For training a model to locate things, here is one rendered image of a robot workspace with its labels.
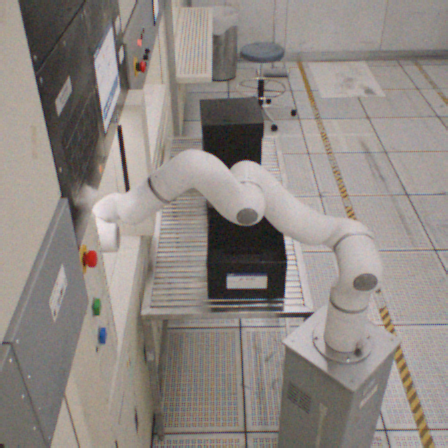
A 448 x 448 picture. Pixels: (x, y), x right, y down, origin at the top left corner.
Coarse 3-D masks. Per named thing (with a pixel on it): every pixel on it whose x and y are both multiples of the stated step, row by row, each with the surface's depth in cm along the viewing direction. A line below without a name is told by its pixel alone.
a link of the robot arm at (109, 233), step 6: (96, 216) 157; (102, 222) 155; (102, 228) 153; (108, 228) 153; (114, 228) 153; (102, 234) 152; (108, 234) 152; (114, 234) 152; (102, 240) 152; (108, 240) 152; (114, 240) 152; (102, 246) 152; (108, 246) 152; (114, 246) 152
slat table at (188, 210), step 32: (192, 192) 253; (160, 224) 233; (160, 256) 216; (288, 256) 215; (160, 288) 202; (288, 288) 201; (288, 320) 260; (160, 352) 245; (160, 384) 232; (160, 416) 226
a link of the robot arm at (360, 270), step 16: (352, 240) 156; (368, 240) 156; (336, 256) 159; (352, 256) 151; (368, 256) 150; (352, 272) 149; (368, 272) 148; (336, 288) 160; (352, 288) 151; (368, 288) 151; (336, 304) 166; (352, 304) 163; (368, 304) 168
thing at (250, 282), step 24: (216, 216) 208; (264, 216) 208; (216, 240) 215; (240, 240) 215; (264, 240) 215; (216, 264) 187; (240, 264) 187; (264, 264) 187; (216, 288) 193; (240, 288) 193; (264, 288) 193
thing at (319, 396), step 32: (320, 320) 188; (288, 352) 182; (384, 352) 177; (288, 384) 190; (320, 384) 177; (352, 384) 167; (384, 384) 191; (288, 416) 200; (320, 416) 184; (352, 416) 178
